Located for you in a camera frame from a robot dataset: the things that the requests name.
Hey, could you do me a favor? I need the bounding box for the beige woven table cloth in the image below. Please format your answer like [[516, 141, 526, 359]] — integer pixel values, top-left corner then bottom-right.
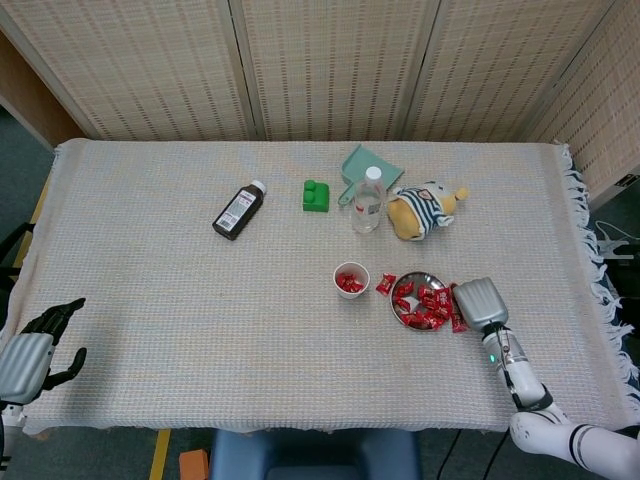
[[0, 138, 640, 435]]

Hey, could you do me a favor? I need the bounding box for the white plastic device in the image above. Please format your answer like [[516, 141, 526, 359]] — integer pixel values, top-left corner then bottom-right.
[[594, 222, 636, 261]]

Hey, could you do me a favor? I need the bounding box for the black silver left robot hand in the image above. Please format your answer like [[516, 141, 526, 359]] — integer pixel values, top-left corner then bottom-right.
[[0, 297, 88, 405]]

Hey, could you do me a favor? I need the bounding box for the round metal plate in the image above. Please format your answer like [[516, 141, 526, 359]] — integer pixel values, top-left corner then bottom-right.
[[389, 270, 454, 332]]

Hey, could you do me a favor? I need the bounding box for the orange block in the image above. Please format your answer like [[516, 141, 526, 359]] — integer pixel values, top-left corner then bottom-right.
[[178, 448, 210, 480]]

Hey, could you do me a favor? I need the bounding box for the white paper cup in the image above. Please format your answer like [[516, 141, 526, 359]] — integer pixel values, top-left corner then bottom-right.
[[333, 261, 372, 301]]

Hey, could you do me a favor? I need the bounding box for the brown wooden board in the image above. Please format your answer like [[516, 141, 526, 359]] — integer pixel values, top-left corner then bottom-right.
[[0, 29, 86, 151]]

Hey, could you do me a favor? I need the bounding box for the right arm wire bundle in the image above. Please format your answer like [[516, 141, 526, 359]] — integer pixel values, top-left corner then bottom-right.
[[499, 327, 524, 409]]

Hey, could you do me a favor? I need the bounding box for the brown medicine bottle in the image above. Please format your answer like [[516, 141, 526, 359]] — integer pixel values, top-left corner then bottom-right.
[[212, 179, 269, 242]]

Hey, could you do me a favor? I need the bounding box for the black metal frame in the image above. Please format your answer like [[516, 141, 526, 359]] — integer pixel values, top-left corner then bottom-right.
[[0, 222, 37, 279]]

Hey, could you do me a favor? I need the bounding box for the silver orange-tipped right robot hand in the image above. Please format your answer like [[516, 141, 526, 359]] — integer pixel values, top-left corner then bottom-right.
[[452, 276, 510, 332]]

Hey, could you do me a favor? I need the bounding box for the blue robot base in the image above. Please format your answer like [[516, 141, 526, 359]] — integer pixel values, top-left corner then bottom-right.
[[208, 428, 422, 480]]

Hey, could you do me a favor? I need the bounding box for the teal plastic dustpan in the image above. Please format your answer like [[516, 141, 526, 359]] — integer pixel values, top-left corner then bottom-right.
[[337, 143, 405, 208]]

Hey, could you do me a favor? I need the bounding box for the green toy building block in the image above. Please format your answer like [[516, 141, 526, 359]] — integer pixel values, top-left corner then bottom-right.
[[301, 178, 332, 215]]

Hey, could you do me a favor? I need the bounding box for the yellow plush toy striped shirt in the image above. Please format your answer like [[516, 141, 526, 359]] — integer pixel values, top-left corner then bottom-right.
[[387, 180, 471, 243]]

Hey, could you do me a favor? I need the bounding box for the black floor cable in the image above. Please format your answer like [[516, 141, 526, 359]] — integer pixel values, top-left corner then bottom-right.
[[437, 430, 464, 480]]

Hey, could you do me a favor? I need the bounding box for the clear plastic water bottle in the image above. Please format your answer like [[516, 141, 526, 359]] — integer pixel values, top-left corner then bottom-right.
[[351, 166, 387, 234]]

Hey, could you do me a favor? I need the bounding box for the woven bamboo screen panel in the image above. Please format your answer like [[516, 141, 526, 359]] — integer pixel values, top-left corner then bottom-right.
[[229, 0, 444, 142], [402, 0, 624, 142], [0, 0, 254, 142], [522, 0, 640, 209]]

